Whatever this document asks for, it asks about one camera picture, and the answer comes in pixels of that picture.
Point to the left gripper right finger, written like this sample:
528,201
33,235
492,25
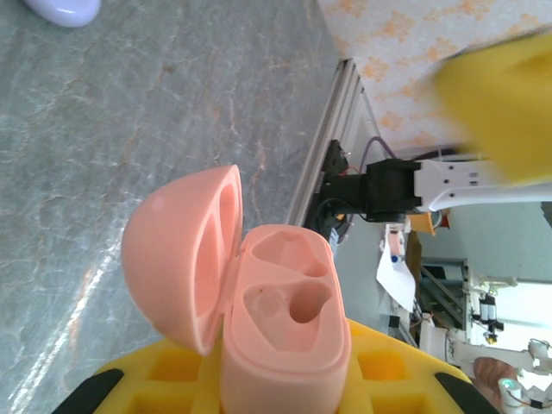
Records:
388,388

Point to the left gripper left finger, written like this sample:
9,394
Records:
172,384

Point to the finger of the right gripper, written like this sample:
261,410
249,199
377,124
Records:
504,116

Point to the pink earbud charging case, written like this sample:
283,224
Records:
280,366

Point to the purple earbud charging case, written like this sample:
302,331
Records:
64,13

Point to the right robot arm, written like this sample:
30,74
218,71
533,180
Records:
388,190

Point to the person's hand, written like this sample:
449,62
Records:
489,375

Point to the white paper sheet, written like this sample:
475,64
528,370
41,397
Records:
394,276

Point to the white handheld device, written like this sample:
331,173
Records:
509,388

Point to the orange bin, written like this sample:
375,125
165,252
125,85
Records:
422,222

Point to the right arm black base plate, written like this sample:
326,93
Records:
336,159

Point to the aluminium front rail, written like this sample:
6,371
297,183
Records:
325,129

